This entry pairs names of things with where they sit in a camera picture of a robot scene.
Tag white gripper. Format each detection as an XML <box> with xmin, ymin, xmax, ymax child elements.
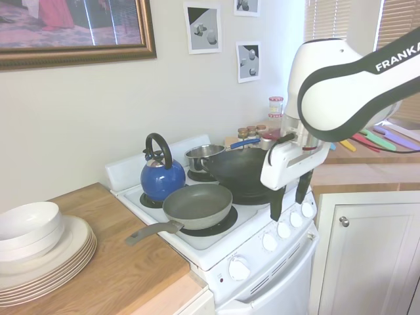
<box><xmin>260</xmin><ymin>140</ymin><xmax>330</xmax><ymax>222</ymax></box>

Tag white burner knob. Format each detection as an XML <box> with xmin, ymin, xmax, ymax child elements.
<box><xmin>301</xmin><ymin>201</ymin><xmax>316</xmax><ymax>219</ymax></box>
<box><xmin>277</xmin><ymin>221</ymin><xmax>293</xmax><ymax>240</ymax></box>
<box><xmin>289</xmin><ymin>211</ymin><xmax>305</xmax><ymax>229</ymax></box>
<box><xmin>261</xmin><ymin>232</ymin><xmax>279</xmax><ymax>252</ymax></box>

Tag white electric stove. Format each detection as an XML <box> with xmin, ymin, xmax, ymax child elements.
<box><xmin>104</xmin><ymin>133</ymin><xmax>321</xmax><ymax>315</ymax></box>

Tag black wok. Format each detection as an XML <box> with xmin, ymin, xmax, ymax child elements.
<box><xmin>199</xmin><ymin>148</ymin><xmax>280</xmax><ymax>193</ymax></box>

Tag red lid glass jar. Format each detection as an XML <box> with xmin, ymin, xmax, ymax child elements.
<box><xmin>267</xmin><ymin>113</ymin><xmax>284</xmax><ymax>129</ymax></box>
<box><xmin>268</xmin><ymin>96</ymin><xmax>284</xmax><ymax>115</ymax></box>

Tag large white oven knob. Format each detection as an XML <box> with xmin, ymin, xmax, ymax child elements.
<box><xmin>228</xmin><ymin>256</ymin><xmax>251</xmax><ymax>282</ymax></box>

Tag red knife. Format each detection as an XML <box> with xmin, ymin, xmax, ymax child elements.
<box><xmin>349</xmin><ymin>133</ymin><xmax>381</xmax><ymax>154</ymax></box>

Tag grey frying pan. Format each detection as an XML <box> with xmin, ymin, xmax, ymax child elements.
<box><xmin>124</xmin><ymin>183</ymin><xmax>234</xmax><ymax>247</ymax></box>

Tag white cabinet door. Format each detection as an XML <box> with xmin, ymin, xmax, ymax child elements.
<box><xmin>311</xmin><ymin>192</ymin><xmax>420</xmax><ymax>315</ymax></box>

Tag colourful knives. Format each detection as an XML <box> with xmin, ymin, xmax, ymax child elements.
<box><xmin>350</xmin><ymin>133</ymin><xmax>420</xmax><ymax>155</ymax></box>

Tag purple knife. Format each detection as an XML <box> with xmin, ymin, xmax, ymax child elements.
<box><xmin>373</xmin><ymin>125</ymin><xmax>420</xmax><ymax>143</ymax></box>

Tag medium grey shapes paper print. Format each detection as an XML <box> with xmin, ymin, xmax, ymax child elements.
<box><xmin>235</xmin><ymin>41</ymin><xmax>263</xmax><ymax>85</ymax></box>

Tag large grey shapes paper print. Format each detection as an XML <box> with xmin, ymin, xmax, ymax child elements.
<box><xmin>182</xmin><ymin>1</ymin><xmax>222</xmax><ymax>56</ymax></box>

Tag small grey shapes paper print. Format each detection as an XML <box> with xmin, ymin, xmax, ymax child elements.
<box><xmin>233</xmin><ymin>0</ymin><xmax>262</xmax><ymax>18</ymax></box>

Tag cream dinner plate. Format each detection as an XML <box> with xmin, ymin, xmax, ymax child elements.
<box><xmin>0</xmin><ymin>229</ymin><xmax>96</xmax><ymax>284</ymax></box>
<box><xmin>0</xmin><ymin>239</ymin><xmax>98</xmax><ymax>292</ymax></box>
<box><xmin>0</xmin><ymin>244</ymin><xmax>98</xmax><ymax>295</ymax></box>
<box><xmin>0</xmin><ymin>215</ymin><xmax>95</xmax><ymax>280</ymax></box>
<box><xmin>0</xmin><ymin>249</ymin><xmax>98</xmax><ymax>299</ymax></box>
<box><xmin>0</xmin><ymin>234</ymin><xmax>97</xmax><ymax>288</ymax></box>

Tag white bowl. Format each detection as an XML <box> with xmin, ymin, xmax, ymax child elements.
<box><xmin>0</xmin><ymin>217</ymin><xmax>66</xmax><ymax>263</ymax></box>
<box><xmin>0</xmin><ymin>201</ymin><xmax>62</xmax><ymax>244</ymax></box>

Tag gold framed painting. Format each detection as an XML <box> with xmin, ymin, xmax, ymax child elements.
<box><xmin>0</xmin><ymin>0</ymin><xmax>158</xmax><ymax>72</ymax></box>

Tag steel saucepan blue handle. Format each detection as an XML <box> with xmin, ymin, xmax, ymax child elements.
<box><xmin>184</xmin><ymin>137</ymin><xmax>263</xmax><ymax>173</ymax></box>

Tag blue kettle black handle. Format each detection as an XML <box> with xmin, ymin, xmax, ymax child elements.
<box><xmin>140</xmin><ymin>132</ymin><xmax>187</xmax><ymax>202</ymax></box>

